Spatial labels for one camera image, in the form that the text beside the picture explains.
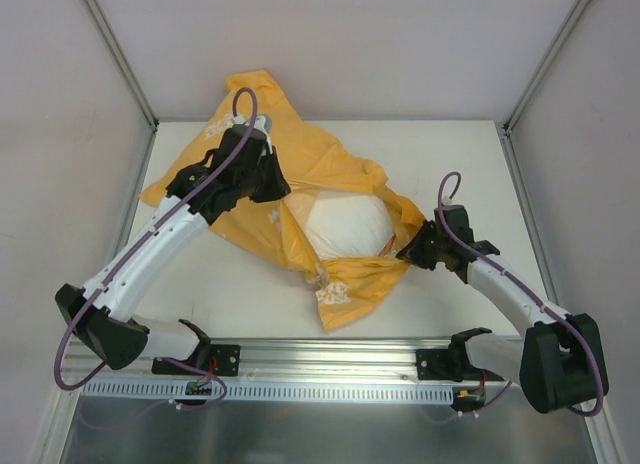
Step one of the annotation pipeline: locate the orange Mickey Mouse pillowcase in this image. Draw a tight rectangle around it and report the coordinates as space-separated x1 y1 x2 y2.
140 70 426 331

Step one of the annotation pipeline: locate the white pillow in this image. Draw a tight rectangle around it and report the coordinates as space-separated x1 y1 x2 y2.
302 190 395 260

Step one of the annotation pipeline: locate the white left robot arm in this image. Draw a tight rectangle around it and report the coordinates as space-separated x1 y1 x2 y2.
55 123 290 374

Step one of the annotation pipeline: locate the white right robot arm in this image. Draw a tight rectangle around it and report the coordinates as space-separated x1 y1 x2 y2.
398 205 609 417

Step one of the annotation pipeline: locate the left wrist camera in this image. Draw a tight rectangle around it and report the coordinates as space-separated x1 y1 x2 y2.
232 114 272 135

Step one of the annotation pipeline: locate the left aluminium frame post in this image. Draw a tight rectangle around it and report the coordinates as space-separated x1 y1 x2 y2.
74 0 160 130

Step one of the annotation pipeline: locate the aluminium frame post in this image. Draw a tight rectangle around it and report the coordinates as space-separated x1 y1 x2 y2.
502 0 601 133
74 0 160 130

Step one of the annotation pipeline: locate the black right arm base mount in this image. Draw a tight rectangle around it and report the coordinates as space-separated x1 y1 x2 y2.
415 348 482 382

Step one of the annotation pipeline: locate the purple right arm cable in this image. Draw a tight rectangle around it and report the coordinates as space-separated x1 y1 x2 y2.
433 171 604 418

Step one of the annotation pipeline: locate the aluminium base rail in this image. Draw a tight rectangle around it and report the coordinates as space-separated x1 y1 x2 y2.
59 336 596 385

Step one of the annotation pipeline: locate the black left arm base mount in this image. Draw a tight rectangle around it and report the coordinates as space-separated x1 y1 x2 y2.
151 342 241 377

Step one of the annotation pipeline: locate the white slotted cable duct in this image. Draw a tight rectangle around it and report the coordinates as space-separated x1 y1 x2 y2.
82 381 456 405

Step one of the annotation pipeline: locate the right aluminium frame post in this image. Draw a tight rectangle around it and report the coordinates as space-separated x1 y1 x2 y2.
502 0 601 133

